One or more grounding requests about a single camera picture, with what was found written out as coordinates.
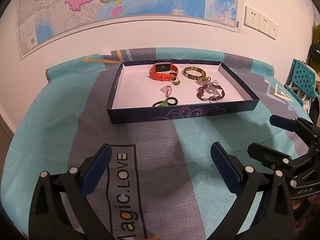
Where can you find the teal grey printed tablecloth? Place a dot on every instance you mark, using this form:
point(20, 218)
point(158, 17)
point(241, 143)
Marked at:
point(50, 120)

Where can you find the white wall socket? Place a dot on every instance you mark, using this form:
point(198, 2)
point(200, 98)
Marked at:
point(264, 23)
point(252, 17)

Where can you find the orange smart watch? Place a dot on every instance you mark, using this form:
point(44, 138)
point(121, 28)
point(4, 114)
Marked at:
point(156, 76)

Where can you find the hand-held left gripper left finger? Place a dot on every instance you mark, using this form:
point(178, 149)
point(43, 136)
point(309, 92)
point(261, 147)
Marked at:
point(100, 165)

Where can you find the green bead dark loop charm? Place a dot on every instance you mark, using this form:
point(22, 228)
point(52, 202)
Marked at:
point(163, 103)

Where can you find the pink stone pendant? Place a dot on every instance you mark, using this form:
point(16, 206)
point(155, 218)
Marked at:
point(165, 89)

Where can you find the teal perforated plastic chair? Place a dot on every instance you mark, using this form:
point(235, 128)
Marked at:
point(302, 75)

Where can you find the white wall switch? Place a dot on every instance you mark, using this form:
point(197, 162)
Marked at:
point(273, 30)

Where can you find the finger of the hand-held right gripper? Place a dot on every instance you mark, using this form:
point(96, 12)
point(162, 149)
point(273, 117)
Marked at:
point(282, 123)
point(265, 155)

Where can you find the grey-brown door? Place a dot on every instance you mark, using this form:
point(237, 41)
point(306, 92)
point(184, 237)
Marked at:
point(4, 130)

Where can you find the navy cardboard box tray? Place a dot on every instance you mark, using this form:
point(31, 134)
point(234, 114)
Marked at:
point(140, 85)

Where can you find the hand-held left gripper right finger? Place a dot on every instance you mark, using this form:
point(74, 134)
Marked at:
point(225, 167)

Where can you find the person's right hand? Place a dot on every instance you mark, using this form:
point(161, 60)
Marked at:
point(296, 205)

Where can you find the hanging dark clothes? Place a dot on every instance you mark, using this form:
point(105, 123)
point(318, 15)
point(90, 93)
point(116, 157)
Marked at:
point(315, 52)

